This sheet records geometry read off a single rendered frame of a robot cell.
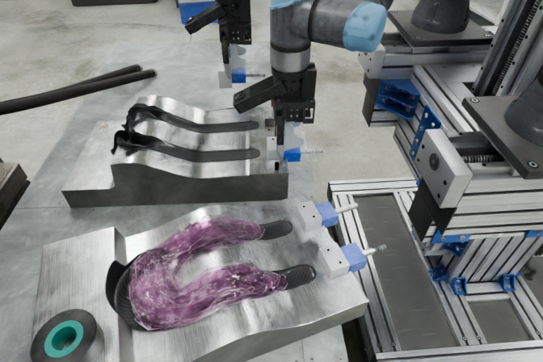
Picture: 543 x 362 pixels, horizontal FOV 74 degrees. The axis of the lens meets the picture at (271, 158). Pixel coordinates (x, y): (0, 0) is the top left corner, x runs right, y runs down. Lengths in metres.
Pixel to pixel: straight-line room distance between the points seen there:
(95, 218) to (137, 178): 0.14
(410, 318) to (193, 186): 0.92
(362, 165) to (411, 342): 1.09
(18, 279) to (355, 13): 0.78
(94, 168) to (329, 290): 0.59
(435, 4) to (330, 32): 0.55
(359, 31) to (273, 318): 0.46
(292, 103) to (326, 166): 1.43
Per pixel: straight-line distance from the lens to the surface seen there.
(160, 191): 0.84
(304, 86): 0.71
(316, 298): 0.65
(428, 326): 1.43
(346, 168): 2.13
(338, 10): 0.61
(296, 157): 0.82
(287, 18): 0.63
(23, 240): 0.94
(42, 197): 1.01
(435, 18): 1.13
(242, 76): 1.02
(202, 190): 0.82
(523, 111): 0.77
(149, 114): 0.91
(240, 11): 0.95
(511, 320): 1.57
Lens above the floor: 1.43
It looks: 42 degrees down
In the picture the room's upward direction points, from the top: straight up
